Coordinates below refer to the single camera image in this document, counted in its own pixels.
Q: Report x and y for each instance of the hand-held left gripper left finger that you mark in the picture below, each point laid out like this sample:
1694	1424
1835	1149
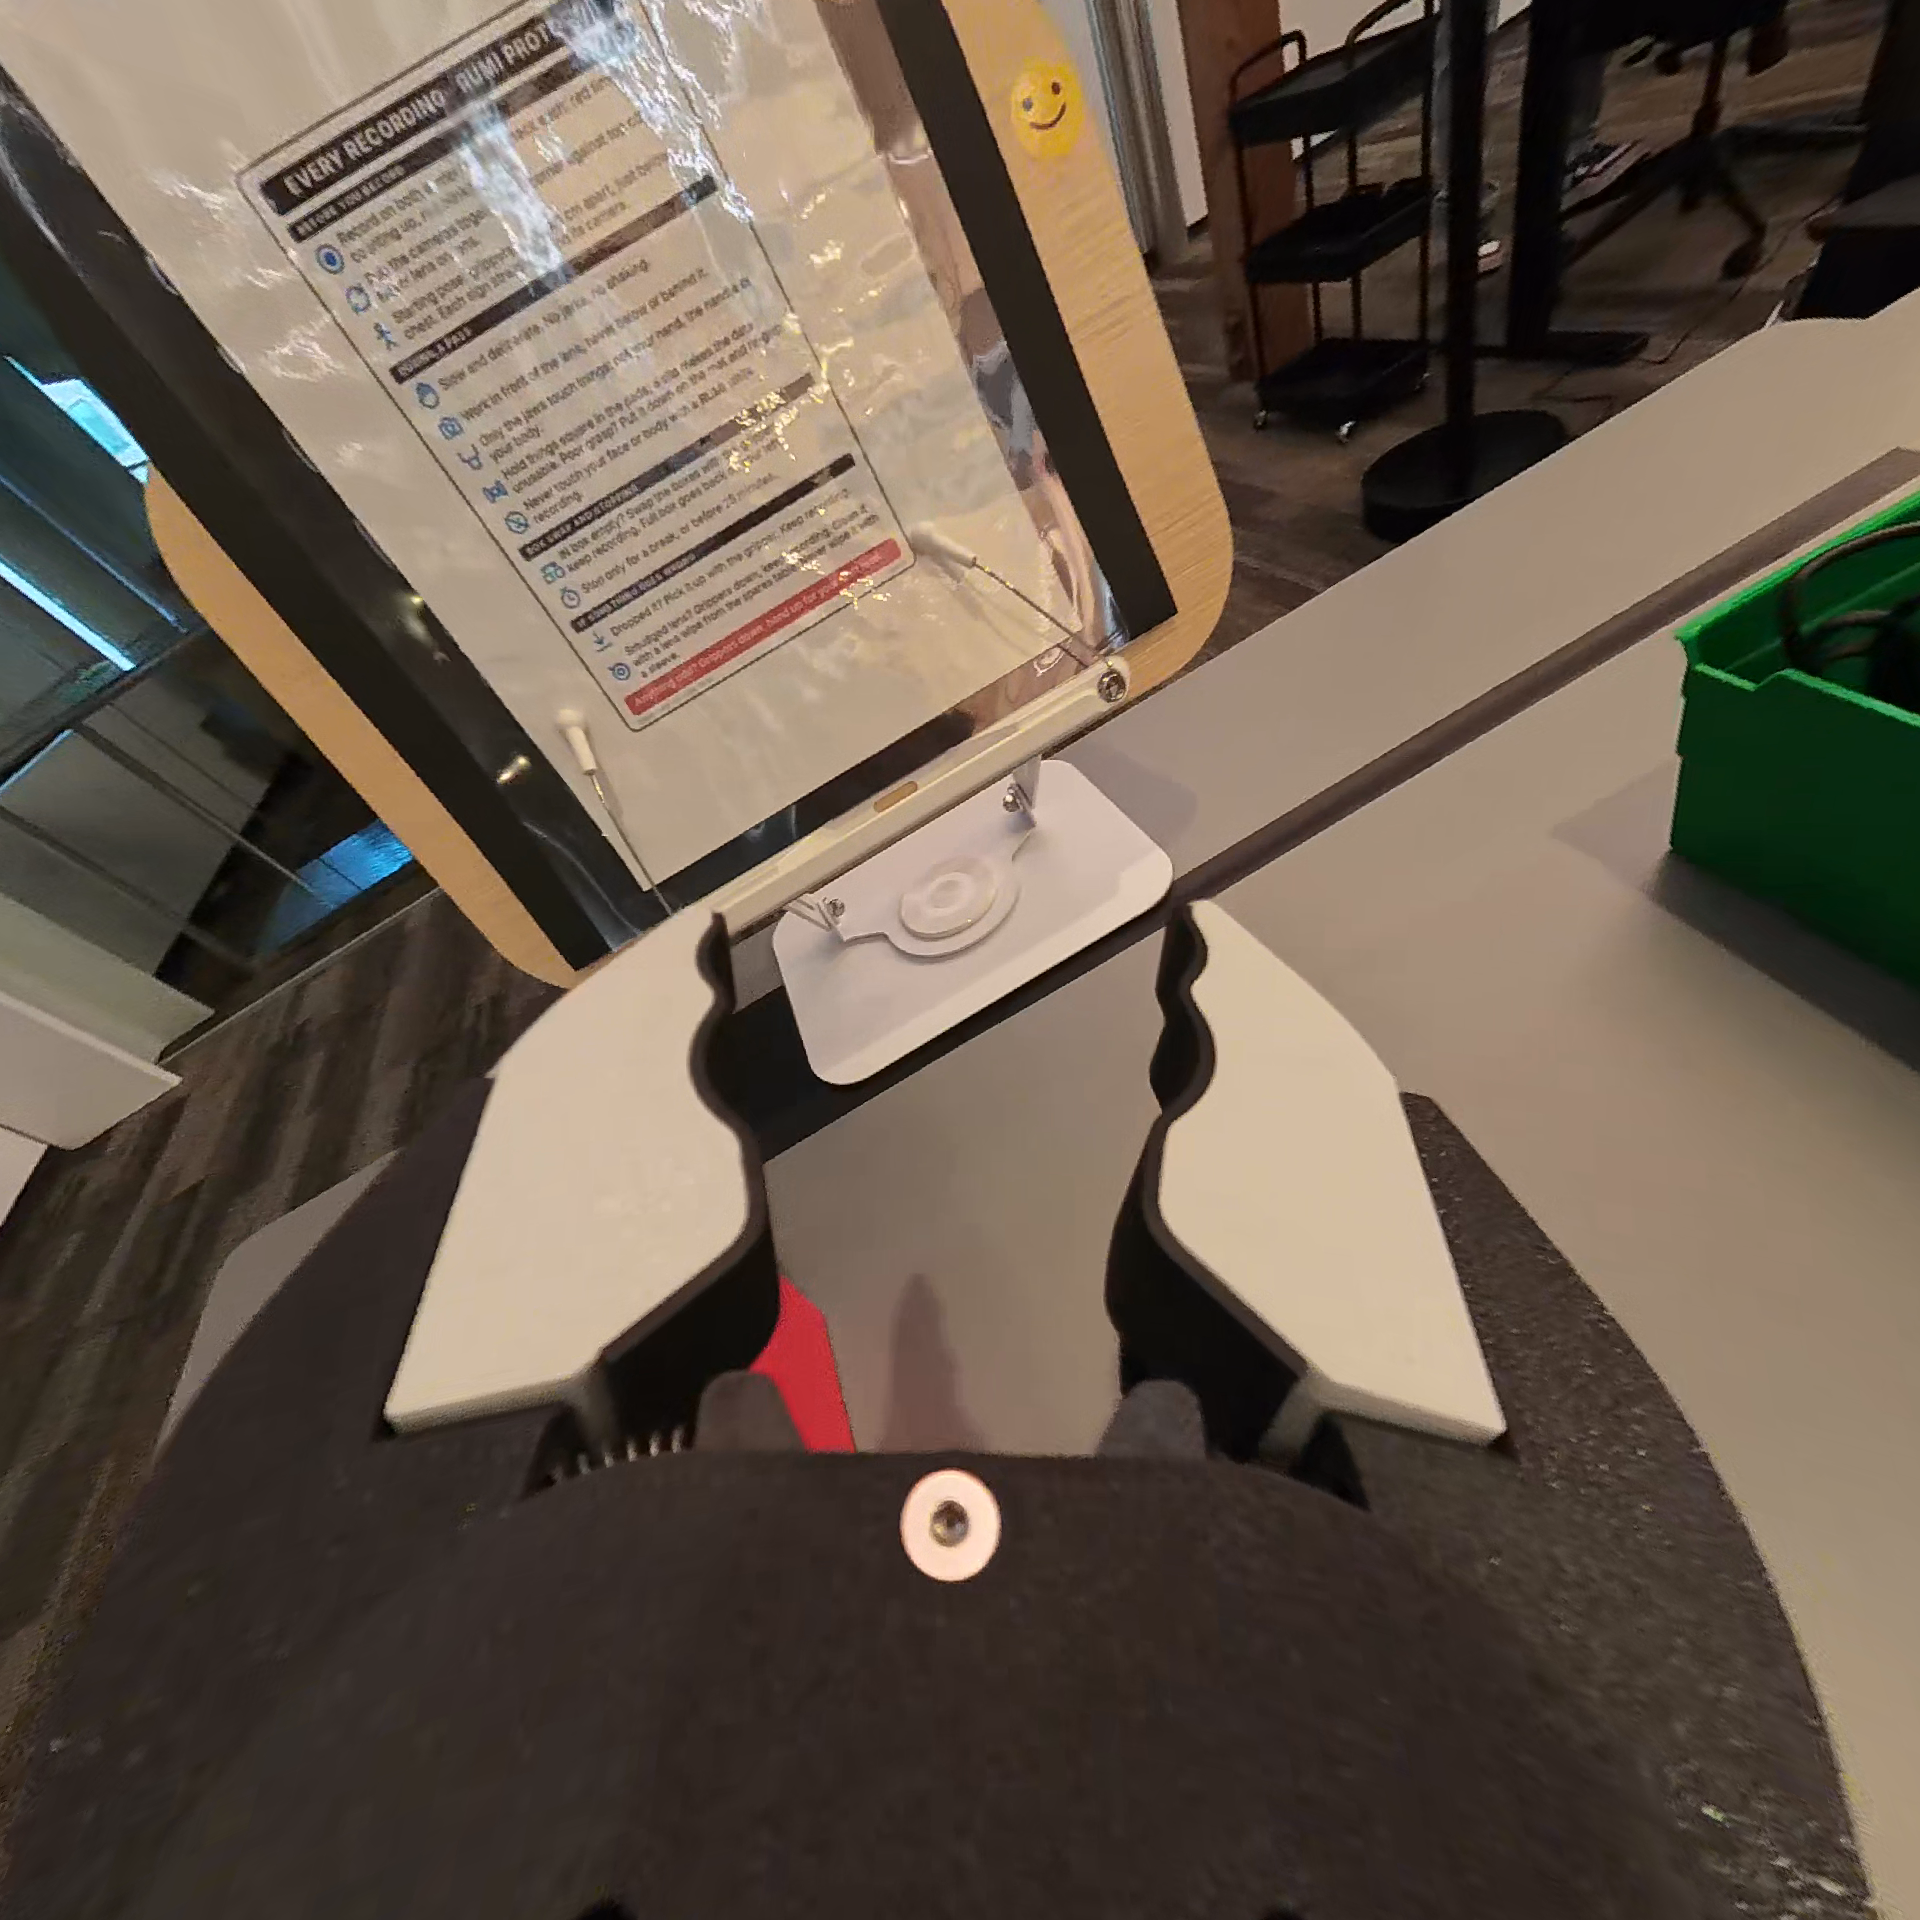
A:
587	1200

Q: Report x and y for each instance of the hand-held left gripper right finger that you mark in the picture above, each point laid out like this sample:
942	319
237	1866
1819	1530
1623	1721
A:
1306	1200

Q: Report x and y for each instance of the green plastic bin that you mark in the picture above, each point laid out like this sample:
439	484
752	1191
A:
1782	796

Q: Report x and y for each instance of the red plastic piece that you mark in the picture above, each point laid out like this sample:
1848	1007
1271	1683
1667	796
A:
805	1365

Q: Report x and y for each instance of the white metal panel stand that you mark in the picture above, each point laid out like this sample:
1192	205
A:
1083	871

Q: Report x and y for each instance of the black pole with round base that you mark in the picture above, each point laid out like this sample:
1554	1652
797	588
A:
1464	459

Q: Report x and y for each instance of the wooden framed panel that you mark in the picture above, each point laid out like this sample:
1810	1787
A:
1156	451

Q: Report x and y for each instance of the laminated instruction sheet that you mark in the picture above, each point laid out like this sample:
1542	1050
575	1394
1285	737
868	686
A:
604	392

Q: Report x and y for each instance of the black rolling cart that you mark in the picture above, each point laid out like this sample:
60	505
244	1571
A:
1346	245

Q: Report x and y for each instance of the yellow smiley sticker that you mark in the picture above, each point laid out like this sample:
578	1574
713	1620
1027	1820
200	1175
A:
1047	108

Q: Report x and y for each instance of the black office chair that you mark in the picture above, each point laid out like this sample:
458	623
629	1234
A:
1725	136

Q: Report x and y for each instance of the brown wooden post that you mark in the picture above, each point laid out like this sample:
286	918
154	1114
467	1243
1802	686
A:
1222	152

